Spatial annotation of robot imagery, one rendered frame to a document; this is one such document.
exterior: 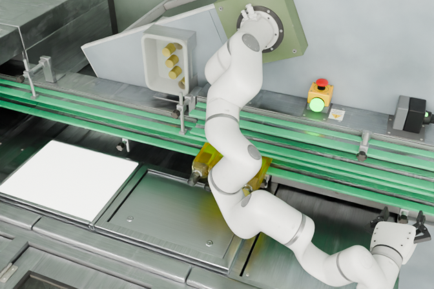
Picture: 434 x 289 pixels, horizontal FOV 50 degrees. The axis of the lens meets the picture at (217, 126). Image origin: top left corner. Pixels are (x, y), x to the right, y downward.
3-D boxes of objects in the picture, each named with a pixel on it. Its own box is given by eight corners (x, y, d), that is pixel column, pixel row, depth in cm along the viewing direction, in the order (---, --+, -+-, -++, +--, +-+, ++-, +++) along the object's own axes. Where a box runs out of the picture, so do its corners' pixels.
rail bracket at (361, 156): (360, 134, 146) (353, 160, 136) (363, 115, 142) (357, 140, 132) (372, 137, 145) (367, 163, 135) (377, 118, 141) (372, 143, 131)
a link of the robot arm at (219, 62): (217, 49, 138) (193, 75, 126) (245, 22, 129) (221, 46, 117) (241, 73, 139) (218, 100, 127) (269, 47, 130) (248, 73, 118)
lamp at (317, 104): (310, 107, 154) (308, 111, 151) (311, 95, 151) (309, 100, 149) (323, 109, 152) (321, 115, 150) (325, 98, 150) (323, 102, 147)
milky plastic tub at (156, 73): (156, 78, 180) (146, 89, 174) (152, 24, 167) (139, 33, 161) (197, 86, 175) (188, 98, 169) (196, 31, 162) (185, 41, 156)
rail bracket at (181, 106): (187, 121, 169) (172, 140, 160) (185, 81, 159) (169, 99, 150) (195, 122, 168) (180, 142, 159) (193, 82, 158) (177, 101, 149)
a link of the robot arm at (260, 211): (311, 180, 112) (278, 205, 123) (239, 134, 110) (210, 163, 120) (298, 236, 101) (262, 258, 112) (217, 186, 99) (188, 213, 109)
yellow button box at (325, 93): (310, 98, 160) (305, 109, 155) (313, 79, 156) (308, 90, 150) (330, 102, 158) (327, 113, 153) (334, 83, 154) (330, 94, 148)
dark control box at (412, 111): (394, 114, 152) (392, 128, 146) (400, 93, 147) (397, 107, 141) (420, 119, 149) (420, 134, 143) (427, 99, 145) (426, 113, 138)
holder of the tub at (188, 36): (159, 89, 184) (149, 99, 178) (152, 24, 168) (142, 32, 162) (198, 97, 179) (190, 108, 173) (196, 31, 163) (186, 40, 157)
